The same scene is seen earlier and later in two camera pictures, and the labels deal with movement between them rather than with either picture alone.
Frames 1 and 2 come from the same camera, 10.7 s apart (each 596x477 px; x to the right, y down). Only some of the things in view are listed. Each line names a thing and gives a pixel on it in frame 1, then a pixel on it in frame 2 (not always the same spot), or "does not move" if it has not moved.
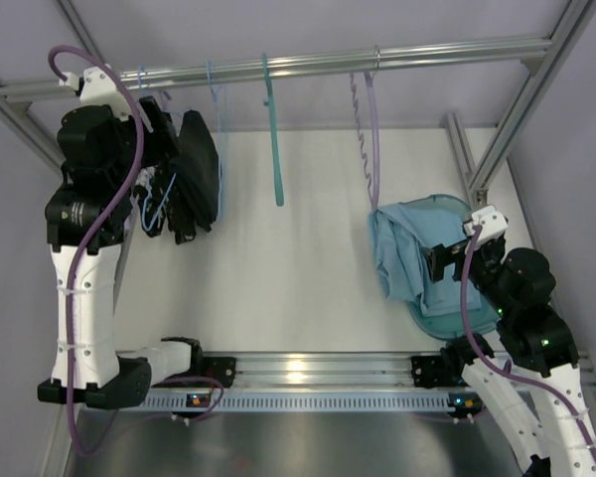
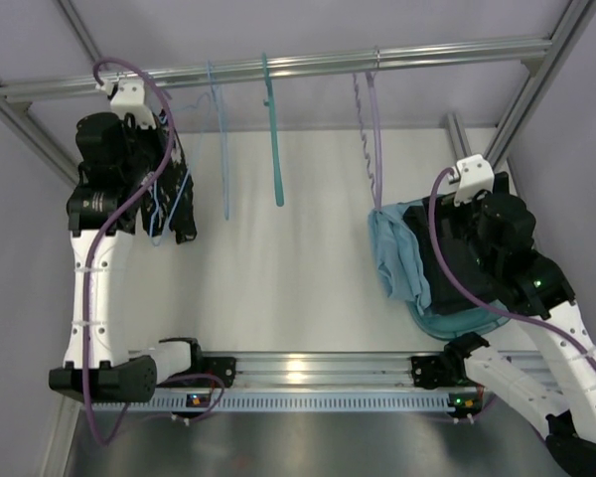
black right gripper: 440,261 -> 447,231
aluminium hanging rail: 530,52 does not move
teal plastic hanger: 273,135 does not move
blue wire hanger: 149,229 -> 151,201
